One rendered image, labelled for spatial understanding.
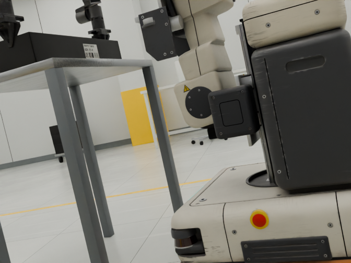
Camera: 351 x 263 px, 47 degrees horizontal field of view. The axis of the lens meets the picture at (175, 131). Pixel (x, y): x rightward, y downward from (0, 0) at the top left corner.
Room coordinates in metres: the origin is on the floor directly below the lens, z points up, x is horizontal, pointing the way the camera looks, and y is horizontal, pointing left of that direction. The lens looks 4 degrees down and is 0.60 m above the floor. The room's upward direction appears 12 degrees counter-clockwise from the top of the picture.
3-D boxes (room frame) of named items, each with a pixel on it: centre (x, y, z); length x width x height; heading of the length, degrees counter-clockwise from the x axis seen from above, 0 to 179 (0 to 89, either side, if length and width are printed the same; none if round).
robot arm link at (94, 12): (1.88, 0.24, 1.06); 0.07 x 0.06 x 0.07; 60
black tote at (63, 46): (1.62, 0.36, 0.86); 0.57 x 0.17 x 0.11; 157
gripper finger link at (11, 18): (1.35, 0.47, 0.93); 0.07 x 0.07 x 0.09; 67
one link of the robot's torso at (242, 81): (1.34, -0.16, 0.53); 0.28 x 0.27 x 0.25; 157
